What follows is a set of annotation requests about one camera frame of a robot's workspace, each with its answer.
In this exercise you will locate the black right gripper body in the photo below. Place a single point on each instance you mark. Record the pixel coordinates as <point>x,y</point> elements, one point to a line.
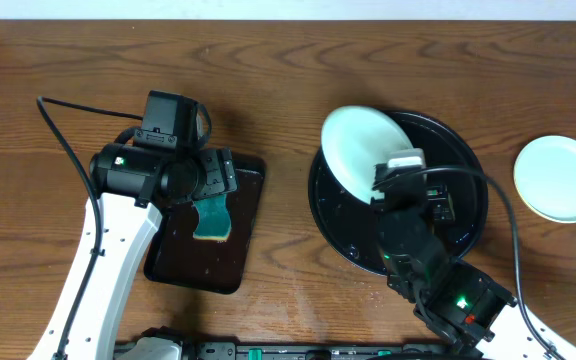
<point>435,207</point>

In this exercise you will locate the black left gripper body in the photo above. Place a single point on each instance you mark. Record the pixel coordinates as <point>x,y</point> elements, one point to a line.
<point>219,176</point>

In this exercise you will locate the green yellow sponge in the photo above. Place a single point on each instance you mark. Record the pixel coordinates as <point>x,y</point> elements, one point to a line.
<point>214,222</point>

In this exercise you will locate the light green plate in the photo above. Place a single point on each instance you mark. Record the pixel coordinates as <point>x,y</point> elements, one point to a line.
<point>354,140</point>
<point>544,175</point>

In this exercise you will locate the yellow plate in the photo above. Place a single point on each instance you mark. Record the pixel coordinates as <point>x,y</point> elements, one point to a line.
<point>518,197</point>

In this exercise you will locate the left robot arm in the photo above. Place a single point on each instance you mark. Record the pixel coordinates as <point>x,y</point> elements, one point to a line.
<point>123,214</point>

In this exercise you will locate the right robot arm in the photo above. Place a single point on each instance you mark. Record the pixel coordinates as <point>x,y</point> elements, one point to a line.
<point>478,317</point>

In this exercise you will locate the black round tray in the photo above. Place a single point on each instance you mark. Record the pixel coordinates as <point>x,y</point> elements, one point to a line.
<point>348,224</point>

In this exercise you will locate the black rectangular tray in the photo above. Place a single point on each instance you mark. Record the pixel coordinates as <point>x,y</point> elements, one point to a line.
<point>176,258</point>

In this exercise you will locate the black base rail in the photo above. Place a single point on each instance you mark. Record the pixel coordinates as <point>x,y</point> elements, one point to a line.
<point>166,343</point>

